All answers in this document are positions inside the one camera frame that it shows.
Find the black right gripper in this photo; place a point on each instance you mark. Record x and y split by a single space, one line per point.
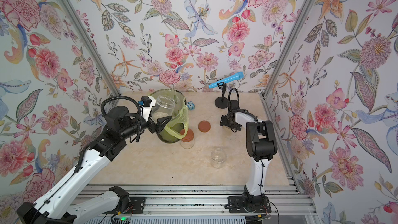
224 121

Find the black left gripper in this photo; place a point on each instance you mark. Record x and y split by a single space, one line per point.
158 127

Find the clear plastic rice jar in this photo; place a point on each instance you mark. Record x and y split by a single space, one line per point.
218 158

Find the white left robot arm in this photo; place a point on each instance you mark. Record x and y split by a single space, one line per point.
55 206

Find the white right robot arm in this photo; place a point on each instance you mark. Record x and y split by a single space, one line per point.
261 147

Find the black mesh waste bin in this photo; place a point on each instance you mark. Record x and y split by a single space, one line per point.
171 124

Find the green plastic bin liner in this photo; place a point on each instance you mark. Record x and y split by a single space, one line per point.
175 121

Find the closed jar brown lid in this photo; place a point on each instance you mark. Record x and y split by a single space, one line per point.
187 141

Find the small blue figurine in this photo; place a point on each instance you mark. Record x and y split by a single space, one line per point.
190 105

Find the blue toy microphone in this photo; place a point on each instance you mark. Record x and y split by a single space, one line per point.
226 80

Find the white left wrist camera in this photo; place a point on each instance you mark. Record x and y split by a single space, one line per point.
147 103

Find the aluminium corner post right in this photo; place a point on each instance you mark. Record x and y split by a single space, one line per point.
292 37

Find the aluminium corner post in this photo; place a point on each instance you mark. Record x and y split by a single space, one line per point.
87 42
292 37

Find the aluminium corner post left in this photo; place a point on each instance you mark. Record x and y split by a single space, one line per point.
87 42

